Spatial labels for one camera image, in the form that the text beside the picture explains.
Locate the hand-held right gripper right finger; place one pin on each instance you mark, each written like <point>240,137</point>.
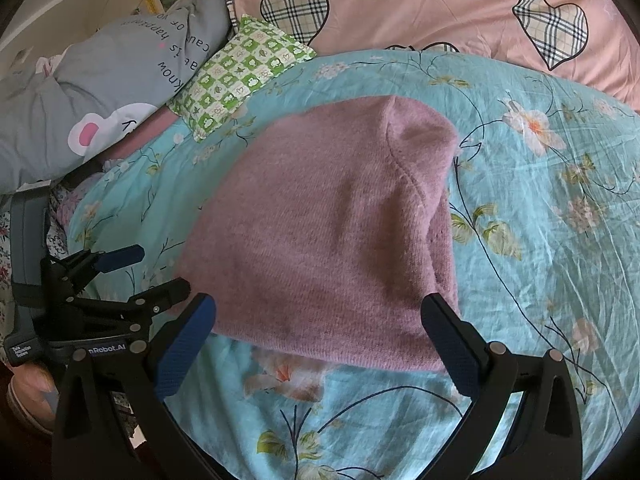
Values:
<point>452,345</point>

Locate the pink quilt with plaid hearts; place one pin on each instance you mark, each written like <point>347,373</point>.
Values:
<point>425,5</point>

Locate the mauve knit sweater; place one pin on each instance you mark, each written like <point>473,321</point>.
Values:
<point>325,235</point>

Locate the pink bed sheet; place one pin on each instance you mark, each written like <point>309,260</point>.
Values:
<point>145,135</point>

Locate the purple floral cloth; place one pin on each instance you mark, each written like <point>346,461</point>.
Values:
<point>75,205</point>

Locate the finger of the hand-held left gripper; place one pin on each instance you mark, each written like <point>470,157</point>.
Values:
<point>117,258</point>
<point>150,300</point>

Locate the green checked pillow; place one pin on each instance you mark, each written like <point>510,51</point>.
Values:
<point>235,70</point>

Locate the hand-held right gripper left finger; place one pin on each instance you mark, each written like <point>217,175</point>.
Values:
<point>185,345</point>

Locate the teal floral blanket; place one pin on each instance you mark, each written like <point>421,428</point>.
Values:
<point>525,260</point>

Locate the grey printed pillow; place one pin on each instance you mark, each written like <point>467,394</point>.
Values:
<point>100,75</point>

